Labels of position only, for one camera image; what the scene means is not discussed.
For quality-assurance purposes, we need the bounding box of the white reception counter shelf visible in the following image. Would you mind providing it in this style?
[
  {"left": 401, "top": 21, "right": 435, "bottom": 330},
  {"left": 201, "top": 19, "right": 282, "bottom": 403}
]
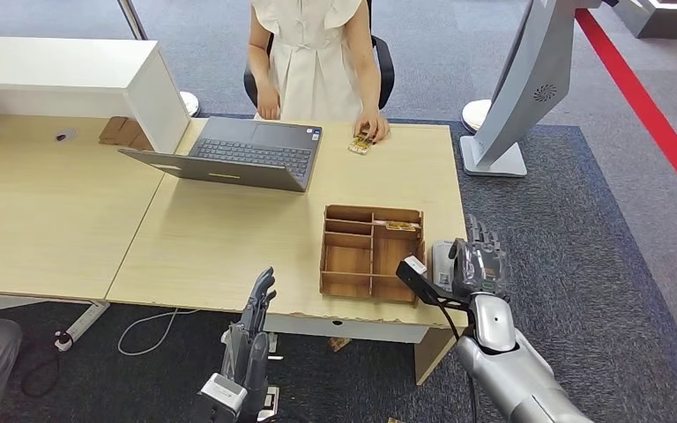
[{"left": 0, "top": 35, "right": 192, "bottom": 155}]

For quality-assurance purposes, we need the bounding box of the grey kiosk display stand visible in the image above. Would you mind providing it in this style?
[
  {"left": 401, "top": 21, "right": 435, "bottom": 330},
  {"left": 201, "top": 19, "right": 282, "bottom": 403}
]
[{"left": 459, "top": 0, "right": 606, "bottom": 179}]

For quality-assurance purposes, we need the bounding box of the white power strip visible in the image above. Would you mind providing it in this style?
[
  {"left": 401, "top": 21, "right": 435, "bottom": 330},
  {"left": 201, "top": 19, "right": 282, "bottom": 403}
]
[{"left": 53, "top": 301, "right": 111, "bottom": 353}]

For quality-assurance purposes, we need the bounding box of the black floor cable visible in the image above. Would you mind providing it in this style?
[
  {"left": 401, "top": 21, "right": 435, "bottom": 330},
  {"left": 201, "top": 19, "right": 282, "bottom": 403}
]
[{"left": 19, "top": 337, "right": 64, "bottom": 399}]

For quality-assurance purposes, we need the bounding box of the stanchion with white base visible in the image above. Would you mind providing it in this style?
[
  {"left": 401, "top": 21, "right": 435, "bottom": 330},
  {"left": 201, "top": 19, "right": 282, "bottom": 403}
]
[
  {"left": 116, "top": 0, "right": 201, "bottom": 118},
  {"left": 461, "top": 98, "right": 494, "bottom": 135}
]

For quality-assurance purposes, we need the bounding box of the black white display plinth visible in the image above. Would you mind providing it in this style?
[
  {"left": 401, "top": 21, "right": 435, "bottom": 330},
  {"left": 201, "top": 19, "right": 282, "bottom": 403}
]
[{"left": 613, "top": 0, "right": 677, "bottom": 40}]

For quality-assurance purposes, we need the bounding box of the brown cardboard piece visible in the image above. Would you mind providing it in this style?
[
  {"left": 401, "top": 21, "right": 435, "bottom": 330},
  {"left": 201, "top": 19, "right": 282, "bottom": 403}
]
[{"left": 97, "top": 115, "right": 154, "bottom": 152}]

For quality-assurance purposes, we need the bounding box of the white floor cable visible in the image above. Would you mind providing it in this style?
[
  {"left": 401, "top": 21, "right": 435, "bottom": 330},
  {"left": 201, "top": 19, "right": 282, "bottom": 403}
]
[{"left": 116, "top": 308, "right": 201, "bottom": 358}]

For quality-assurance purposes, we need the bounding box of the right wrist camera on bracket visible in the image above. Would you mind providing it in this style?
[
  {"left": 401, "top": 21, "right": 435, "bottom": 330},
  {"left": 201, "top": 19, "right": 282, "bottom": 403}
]
[{"left": 395, "top": 255, "right": 469, "bottom": 310}]

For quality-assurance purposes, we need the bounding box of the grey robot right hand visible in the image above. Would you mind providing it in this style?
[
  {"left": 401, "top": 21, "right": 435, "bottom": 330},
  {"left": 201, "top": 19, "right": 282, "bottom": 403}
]
[{"left": 449, "top": 214, "right": 510, "bottom": 299}]

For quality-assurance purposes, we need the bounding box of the guest person's left hand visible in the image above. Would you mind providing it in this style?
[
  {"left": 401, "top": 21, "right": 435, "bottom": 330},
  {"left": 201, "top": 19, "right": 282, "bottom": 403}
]
[{"left": 353, "top": 109, "right": 391, "bottom": 145}]

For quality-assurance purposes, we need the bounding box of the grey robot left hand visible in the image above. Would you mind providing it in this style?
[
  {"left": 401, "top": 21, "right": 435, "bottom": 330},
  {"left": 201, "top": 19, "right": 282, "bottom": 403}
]
[{"left": 220, "top": 267, "right": 279, "bottom": 420}]

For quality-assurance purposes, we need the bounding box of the wooden compartment organizer tray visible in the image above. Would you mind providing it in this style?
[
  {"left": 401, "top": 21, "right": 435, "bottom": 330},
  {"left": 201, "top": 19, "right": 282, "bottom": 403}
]
[{"left": 319, "top": 204, "right": 428, "bottom": 308}]

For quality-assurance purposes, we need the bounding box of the dark grey floor rug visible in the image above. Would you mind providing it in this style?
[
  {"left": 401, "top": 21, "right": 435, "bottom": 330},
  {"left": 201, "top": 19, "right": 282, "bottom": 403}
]
[{"left": 0, "top": 112, "right": 677, "bottom": 423}]

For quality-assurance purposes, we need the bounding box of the guest person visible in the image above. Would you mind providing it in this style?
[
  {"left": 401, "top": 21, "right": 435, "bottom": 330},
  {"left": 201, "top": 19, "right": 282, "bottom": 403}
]
[{"left": 246, "top": 0, "right": 392, "bottom": 145}]

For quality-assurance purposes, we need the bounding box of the black office chair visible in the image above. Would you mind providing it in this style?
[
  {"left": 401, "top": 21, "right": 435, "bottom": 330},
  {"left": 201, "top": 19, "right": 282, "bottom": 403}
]
[{"left": 242, "top": 32, "right": 397, "bottom": 111}]

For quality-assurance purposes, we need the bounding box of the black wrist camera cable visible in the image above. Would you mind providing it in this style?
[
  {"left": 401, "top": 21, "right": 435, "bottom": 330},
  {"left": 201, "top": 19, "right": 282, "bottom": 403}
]
[{"left": 439, "top": 303, "right": 481, "bottom": 423}]

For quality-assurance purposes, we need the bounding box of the guest person's right hand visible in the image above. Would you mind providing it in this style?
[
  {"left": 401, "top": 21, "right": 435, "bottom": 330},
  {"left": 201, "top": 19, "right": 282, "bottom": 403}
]
[{"left": 255, "top": 83, "right": 282, "bottom": 122}]

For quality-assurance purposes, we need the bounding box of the light wood desk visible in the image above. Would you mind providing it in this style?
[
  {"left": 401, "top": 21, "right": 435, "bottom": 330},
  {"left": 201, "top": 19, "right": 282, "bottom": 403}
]
[
  {"left": 0, "top": 114, "right": 168, "bottom": 317},
  {"left": 106, "top": 118, "right": 470, "bottom": 387}
]

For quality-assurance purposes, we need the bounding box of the grey open laptop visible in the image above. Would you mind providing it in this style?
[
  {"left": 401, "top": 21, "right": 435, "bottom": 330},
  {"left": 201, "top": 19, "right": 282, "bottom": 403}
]
[{"left": 118, "top": 116, "right": 324, "bottom": 194}]

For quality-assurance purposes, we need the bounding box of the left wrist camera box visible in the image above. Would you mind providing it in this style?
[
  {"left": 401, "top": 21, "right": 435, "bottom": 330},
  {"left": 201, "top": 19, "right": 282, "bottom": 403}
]
[{"left": 197, "top": 373, "right": 249, "bottom": 423}]

